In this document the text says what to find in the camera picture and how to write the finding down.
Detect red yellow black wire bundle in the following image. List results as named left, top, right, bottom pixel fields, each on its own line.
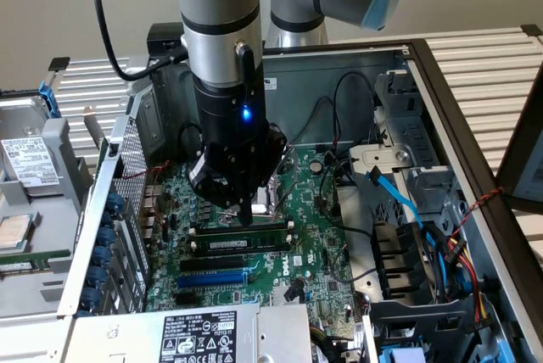
left=443, top=226, right=493, bottom=334

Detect dark grey front bracket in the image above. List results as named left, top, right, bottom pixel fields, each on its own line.
left=364, top=294, right=504, bottom=363

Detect green RAM stick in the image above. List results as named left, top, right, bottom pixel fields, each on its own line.
left=0, top=249, right=72, bottom=275
left=195, top=229, right=294, bottom=254

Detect RAM slot black latches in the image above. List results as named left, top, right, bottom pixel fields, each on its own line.
left=193, top=246, right=294, bottom=258

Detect green Dell motherboard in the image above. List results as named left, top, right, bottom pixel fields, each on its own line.
left=143, top=146, right=370, bottom=341

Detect black wire plug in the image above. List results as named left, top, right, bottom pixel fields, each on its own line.
left=283, top=278, right=305, bottom=303

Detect low black wire arc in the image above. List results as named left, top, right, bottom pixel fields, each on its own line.
left=289, top=95, right=337, bottom=146

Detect black box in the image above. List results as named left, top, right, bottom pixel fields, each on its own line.
left=146, top=22, right=186, bottom=58

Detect long black expansion slot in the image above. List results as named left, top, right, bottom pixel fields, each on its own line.
left=178, top=254, right=246, bottom=274

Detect blue disk caddy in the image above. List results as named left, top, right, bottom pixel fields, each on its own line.
left=0, top=80, right=61, bottom=120

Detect dark framed side panel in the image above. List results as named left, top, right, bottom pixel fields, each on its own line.
left=494, top=52, right=543, bottom=216

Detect hard disk with white label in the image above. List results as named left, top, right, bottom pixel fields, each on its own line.
left=0, top=98, right=63, bottom=198

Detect black fan shroud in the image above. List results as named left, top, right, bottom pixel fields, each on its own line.
left=371, top=221, right=440, bottom=301

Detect grey parts rack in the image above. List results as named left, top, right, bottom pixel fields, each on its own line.
left=0, top=118, right=95, bottom=321

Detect RAM slot white latches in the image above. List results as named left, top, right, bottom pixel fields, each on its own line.
left=188, top=221, right=296, bottom=237
left=186, top=234, right=297, bottom=254

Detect black motherboard power wire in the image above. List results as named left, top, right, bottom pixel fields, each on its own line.
left=318, top=158, right=377, bottom=240

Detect CPU socket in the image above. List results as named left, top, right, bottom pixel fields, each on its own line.
left=214, top=182, right=286, bottom=228

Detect silver metal disk bay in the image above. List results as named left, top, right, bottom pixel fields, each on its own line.
left=347, top=69, right=467, bottom=254

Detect silver socket cover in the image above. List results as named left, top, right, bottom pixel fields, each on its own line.
left=271, top=146, right=299, bottom=214

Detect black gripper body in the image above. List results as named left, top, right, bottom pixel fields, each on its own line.
left=193, top=78, right=269, bottom=199

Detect tall black wire loop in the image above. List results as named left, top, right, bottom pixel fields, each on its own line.
left=332, top=71, right=378, bottom=146

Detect graphics card with bracket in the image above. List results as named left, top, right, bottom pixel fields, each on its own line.
left=81, top=106, right=110, bottom=177

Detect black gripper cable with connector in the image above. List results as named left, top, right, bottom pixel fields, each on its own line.
left=234, top=39, right=256, bottom=99

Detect grey power supply with label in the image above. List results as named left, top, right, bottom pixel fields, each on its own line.
left=63, top=303, right=316, bottom=363

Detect silver CPU chip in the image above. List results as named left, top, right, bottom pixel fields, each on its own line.
left=0, top=214, right=35, bottom=253

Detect open grey PC case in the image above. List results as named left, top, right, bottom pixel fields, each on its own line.
left=57, top=38, right=543, bottom=363

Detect blue expansion slot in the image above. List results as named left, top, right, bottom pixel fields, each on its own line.
left=176, top=268, right=249, bottom=290

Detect thin red wire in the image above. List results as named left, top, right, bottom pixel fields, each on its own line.
left=120, top=160, right=174, bottom=182

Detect red black twisted wire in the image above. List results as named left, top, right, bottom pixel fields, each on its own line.
left=449, top=186, right=507, bottom=249

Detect thin black wire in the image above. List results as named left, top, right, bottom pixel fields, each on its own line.
left=328, top=243, right=378, bottom=294

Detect small black wire loop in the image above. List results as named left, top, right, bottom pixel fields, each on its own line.
left=176, top=122, right=204, bottom=165

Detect blue SATA wire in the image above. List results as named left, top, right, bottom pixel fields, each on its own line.
left=365, top=165, right=449, bottom=283

